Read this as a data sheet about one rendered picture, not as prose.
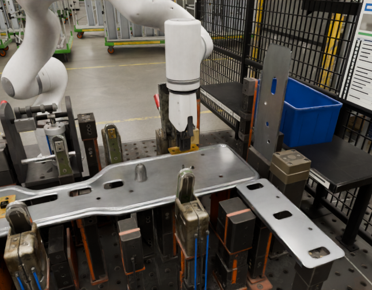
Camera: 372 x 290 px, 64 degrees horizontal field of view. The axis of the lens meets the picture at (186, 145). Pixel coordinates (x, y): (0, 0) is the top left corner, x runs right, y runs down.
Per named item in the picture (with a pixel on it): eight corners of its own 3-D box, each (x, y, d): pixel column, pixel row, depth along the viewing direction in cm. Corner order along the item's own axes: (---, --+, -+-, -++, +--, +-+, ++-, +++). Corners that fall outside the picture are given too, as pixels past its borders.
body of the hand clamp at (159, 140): (163, 220, 112) (160, 137, 95) (159, 208, 117) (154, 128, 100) (178, 216, 114) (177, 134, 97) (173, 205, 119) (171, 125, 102)
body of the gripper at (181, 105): (163, 80, 78) (164, 119, 83) (175, 92, 70) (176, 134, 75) (189, 77, 80) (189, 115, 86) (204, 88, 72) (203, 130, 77)
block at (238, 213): (222, 303, 83) (230, 228, 69) (206, 271, 92) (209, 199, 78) (252, 292, 86) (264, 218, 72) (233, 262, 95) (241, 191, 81)
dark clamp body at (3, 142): (8, 260, 96) (-34, 159, 77) (13, 232, 106) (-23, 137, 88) (44, 251, 99) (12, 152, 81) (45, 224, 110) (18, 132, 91)
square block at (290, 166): (270, 260, 95) (289, 166, 78) (256, 243, 102) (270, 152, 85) (291, 254, 98) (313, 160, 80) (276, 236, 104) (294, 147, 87)
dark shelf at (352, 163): (333, 195, 77) (336, 185, 76) (198, 91, 151) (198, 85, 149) (394, 178, 84) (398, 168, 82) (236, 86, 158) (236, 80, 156)
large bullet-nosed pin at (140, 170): (137, 187, 83) (135, 167, 79) (135, 181, 85) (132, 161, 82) (148, 184, 84) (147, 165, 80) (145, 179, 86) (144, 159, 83)
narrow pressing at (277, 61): (272, 164, 90) (291, 48, 74) (251, 147, 99) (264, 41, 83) (273, 164, 90) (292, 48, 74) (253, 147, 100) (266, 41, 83)
